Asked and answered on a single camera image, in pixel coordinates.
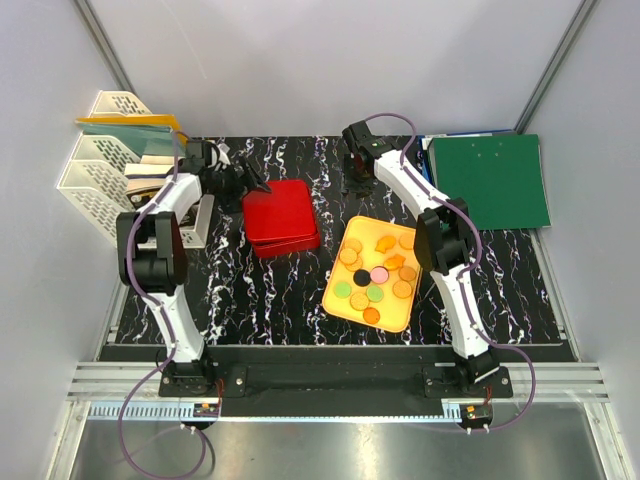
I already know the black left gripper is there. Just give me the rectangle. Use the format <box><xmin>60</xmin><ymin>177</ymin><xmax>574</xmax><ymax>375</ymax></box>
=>
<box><xmin>207</xmin><ymin>155</ymin><xmax>270</xmax><ymax>214</ymax></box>

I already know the red box lid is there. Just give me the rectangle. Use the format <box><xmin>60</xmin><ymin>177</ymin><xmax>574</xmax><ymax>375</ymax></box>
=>
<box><xmin>242</xmin><ymin>179</ymin><xmax>318</xmax><ymax>244</ymax></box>

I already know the red cookie box with tray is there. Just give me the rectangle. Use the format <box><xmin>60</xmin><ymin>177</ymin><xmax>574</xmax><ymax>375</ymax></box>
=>
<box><xmin>252</xmin><ymin>232</ymin><xmax>321</xmax><ymax>259</ymax></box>

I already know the yellow plastic tray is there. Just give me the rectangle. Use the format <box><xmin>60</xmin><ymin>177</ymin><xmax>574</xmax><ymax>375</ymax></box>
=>
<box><xmin>322</xmin><ymin>216</ymin><xmax>421</xmax><ymax>333</ymax></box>

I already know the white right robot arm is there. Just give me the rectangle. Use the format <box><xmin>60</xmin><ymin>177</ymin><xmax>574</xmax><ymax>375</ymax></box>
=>
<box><xmin>342</xmin><ymin>121</ymin><xmax>500</xmax><ymax>397</ymax></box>

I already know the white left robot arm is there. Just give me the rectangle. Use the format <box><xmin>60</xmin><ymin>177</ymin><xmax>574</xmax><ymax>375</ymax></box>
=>
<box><xmin>116</xmin><ymin>138</ymin><xmax>272</xmax><ymax>396</ymax></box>

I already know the blue binder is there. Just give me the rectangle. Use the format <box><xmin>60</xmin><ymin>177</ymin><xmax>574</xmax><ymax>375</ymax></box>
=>
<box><xmin>419</xmin><ymin>129</ymin><xmax>516</xmax><ymax>186</ymax></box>

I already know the orange fish cookie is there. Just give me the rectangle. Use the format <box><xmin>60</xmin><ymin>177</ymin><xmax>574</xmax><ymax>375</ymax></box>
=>
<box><xmin>383</xmin><ymin>254</ymin><xmax>406</xmax><ymax>271</ymax></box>
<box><xmin>375</xmin><ymin>235</ymin><xmax>396</xmax><ymax>253</ymax></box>

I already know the round cookie top right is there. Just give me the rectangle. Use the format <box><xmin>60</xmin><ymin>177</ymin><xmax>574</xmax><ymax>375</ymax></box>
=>
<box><xmin>398</xmin><ymin>232</ymin><xmax>415</xmax><ymax>250</ymax></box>

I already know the teal folder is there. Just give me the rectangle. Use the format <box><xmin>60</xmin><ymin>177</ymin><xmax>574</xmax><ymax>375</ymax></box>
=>
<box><xmin>78</xmin><ymin>123</ymin><xmax>174</xmax><ymax>156</ymax></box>

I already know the yellow folder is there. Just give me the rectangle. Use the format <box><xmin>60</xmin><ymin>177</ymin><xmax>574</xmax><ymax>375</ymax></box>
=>
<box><xmin>75</xmin><ymin>114</ymin><xmax>182</xmax><ymax>134</ymax></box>

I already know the pink macaron cookie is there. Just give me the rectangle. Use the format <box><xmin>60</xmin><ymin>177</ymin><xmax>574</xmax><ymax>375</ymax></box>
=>
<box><xmin>370</xmin><ymin>266</ymin><xmax>390</xmax><ymax>284</ymax></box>

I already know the black oreo cookie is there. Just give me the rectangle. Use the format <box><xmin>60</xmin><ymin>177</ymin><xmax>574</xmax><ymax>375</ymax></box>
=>
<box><xmin>353</xmin><ymin>269</ymin><xmax>371</xmax><ymax>287</ymax></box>

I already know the green macaron cookie left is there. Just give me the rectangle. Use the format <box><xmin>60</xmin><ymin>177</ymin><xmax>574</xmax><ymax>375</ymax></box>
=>
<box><xmin>333</xmin><ymin>281</ymin><xmax>352</xmax><ymax>299</ymax></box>

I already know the green macaron cookie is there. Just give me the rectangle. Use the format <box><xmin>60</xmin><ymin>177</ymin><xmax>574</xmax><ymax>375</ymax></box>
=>
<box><xmin>366</xmin><ymin>285</ymin><xmax>384</xmax><ymax>303</ymax></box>
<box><xmin>333</xmin><ymin>281</ymin><xmax>352</xmax><ymax>299</ymax></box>

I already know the green folder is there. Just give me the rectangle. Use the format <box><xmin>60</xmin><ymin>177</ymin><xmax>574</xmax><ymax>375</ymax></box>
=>
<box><xmin>427</xmin><ymin>134</ymin><xmax>551</xmax><ymax>230</ymax></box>

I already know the green macaron cookie right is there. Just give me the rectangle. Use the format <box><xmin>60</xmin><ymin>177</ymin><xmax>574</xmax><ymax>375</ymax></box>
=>
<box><xmin>366</xmin><ymin>285</ymin><xmax>384</xmax><ymax>303</ymax></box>

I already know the white mesh file organizer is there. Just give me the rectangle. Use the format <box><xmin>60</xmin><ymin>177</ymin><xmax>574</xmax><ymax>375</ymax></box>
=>
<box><xmin>56</xmin><ymin>90</ymin><xmax>214</xmax><ymax>250</ymax></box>

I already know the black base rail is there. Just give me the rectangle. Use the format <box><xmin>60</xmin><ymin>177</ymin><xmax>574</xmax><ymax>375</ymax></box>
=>
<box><xmin>159</xmin><ymin>346</ymin><xmax>514</xmax><ymax>421</ymax></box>

